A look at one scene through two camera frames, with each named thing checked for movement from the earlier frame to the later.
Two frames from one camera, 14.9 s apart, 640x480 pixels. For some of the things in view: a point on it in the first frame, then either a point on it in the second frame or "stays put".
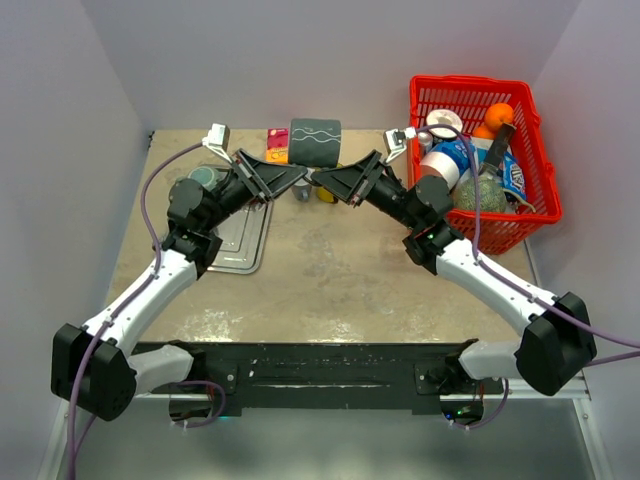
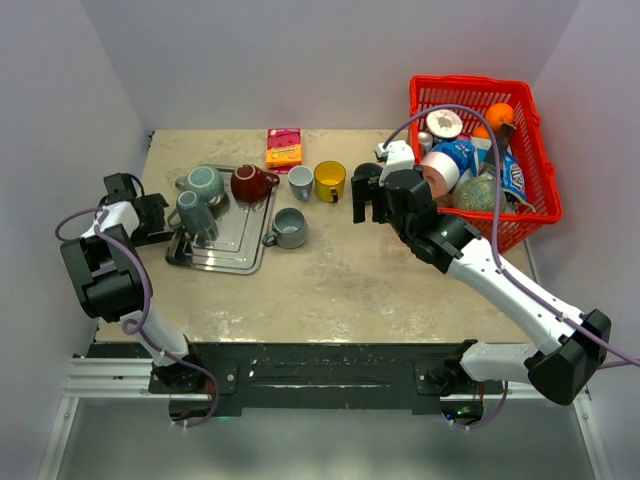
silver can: [426, 142] stays put
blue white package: [460, 151] stays put
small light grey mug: [302, 189] stays put
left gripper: [272, 177] to [155, 204]
